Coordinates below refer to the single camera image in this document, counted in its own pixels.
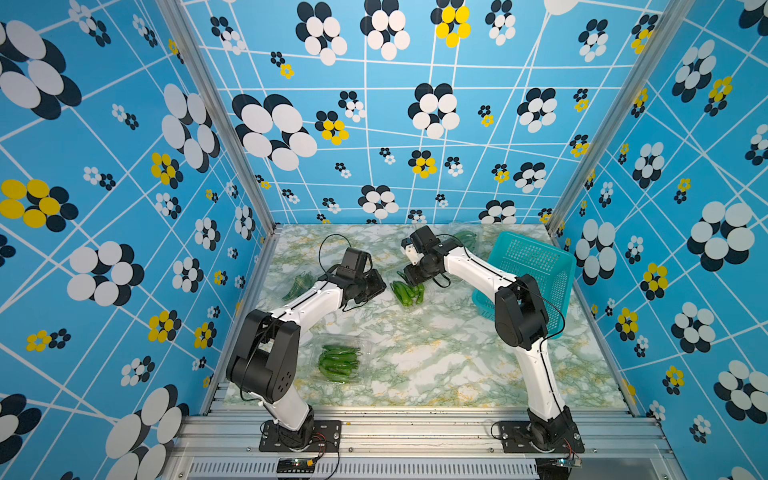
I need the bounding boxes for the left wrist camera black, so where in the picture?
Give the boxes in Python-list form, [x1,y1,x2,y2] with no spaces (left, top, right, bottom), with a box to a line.
[336,247,371,281]

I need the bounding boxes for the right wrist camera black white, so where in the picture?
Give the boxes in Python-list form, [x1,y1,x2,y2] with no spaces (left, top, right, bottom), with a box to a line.
[401,226,440,265]

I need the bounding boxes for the green circuit board left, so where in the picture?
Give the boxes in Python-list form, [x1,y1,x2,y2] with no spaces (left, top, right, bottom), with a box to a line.
[276,458,317,478]

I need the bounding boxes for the aluminium corner post right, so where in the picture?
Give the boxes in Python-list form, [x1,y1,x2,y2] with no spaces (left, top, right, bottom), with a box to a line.
[547,0,695,239]

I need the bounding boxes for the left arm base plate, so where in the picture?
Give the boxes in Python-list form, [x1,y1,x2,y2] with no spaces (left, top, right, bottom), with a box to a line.
[258,419,342,453]

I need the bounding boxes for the aluminium corner post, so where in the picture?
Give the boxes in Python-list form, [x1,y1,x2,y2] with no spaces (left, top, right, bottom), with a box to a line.
[547,0,695,239]
[157,0,277,238]

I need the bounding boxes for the aluminium corner post left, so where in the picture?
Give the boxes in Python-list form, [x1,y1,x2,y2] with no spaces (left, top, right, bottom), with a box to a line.
[157,0,277,238]

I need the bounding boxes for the teal plastic basket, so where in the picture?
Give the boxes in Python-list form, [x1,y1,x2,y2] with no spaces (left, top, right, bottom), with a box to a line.
[488,232,575,338]

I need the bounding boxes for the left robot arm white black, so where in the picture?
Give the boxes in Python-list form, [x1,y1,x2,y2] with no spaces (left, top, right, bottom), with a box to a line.
[226,269,386,447]

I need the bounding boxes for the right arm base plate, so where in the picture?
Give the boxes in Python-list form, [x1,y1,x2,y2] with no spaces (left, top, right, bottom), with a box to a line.
[491,421,585,455]

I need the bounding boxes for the circuit board right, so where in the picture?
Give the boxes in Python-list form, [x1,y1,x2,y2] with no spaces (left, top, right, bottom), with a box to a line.
[536,458,582,480]

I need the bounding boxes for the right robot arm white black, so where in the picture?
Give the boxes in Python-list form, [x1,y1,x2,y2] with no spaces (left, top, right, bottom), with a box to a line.
[401,239,573,451]

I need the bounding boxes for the green peppers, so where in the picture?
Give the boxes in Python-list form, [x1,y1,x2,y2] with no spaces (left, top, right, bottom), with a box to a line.
[317,345,362,383]
[282,272,317,303]
[389,271,427,307]

